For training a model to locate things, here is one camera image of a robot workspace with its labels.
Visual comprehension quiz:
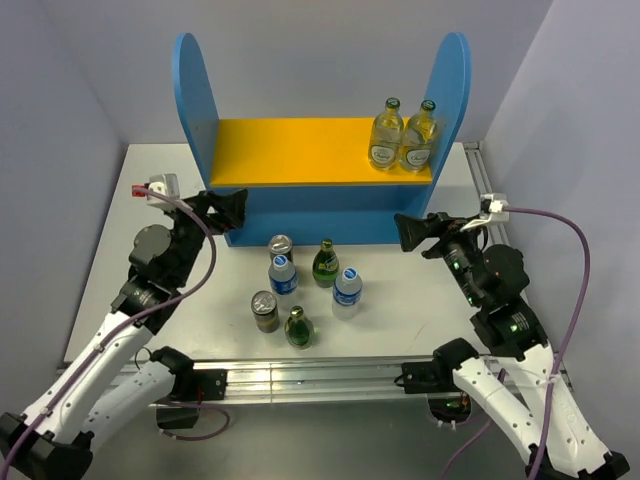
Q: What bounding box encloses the yellow glass bottle left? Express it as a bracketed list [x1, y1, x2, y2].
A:
[368, 97, 404, 171]

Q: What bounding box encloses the dark can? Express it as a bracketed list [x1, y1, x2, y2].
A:
[251, 290, 280, 333]
[268, 234, 293, 263]

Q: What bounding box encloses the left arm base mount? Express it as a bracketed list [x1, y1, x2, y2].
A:
[155, 369, 228, 431]

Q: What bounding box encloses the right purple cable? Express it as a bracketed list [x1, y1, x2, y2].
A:
[444, 205, 587, 480]

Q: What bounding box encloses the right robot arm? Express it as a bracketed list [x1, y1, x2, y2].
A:
[394, 213, 630, 479]

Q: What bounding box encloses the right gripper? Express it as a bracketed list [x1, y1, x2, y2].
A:
[392, 209, 484, 304]

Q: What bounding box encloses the yellow glass bottle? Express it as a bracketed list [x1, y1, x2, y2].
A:
[368, 97, 404, 171]
[399, 99, 438, 172]

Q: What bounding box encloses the blue and yellow wooden shelf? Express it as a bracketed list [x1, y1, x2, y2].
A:
[172, 32, 472, 247]

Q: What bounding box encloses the Pocari bottle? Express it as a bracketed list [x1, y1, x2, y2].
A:
[332, 267, 363, 320]
[268, 255, 298, 310]

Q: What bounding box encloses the aluminium rail front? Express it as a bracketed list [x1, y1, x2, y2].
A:
[54, 355, 574, 407]

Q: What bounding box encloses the aluminium rail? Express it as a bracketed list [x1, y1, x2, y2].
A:
[54, 355, 574, 407]
[463, 142, 494, 198]

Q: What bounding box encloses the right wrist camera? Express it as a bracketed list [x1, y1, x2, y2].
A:
[479, 193, 509, 224]

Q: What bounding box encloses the green glass bottle front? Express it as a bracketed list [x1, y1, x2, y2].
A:
[284, 305, 314, 349]

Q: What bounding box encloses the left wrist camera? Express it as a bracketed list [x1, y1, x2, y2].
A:
[131, 173, 180, 211]

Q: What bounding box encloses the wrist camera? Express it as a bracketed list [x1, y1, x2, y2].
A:
[131, 173, 180, 211]
[479, 193, 509, 224]

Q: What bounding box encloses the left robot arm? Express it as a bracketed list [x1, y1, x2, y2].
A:
[1, 184, 248, 479]

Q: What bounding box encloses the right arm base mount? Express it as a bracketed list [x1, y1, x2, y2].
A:
[394, 361, 472, 428]

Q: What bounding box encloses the green glass bottle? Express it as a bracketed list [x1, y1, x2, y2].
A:
[284, 305, 314, 349]
[312, 238, 339, 288]

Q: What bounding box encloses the yellow glass bottle right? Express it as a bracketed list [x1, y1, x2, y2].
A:
[399, 99, 438, 172]

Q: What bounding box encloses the aluminium rail right side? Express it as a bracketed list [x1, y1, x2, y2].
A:
[463, 142, 494, 198]

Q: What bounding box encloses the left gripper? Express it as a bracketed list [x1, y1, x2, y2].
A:
[165, 188, 247, 285]

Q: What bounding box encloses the dark can front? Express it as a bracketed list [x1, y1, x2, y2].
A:
[251, 290, 280, 333]

